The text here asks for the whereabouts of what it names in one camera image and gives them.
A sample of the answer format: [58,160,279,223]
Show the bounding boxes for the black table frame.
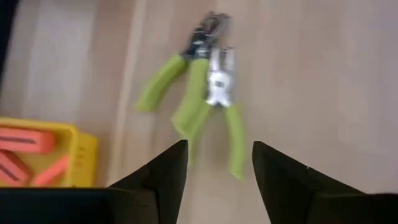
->
[0,0,20,80]

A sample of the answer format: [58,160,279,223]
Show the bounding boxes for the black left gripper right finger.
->
[252,141,398,224]

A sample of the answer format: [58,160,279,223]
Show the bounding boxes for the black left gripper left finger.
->
[0,139,189,224]

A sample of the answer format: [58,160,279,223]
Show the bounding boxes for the yellow plastic bin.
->
[0,116,100,189]

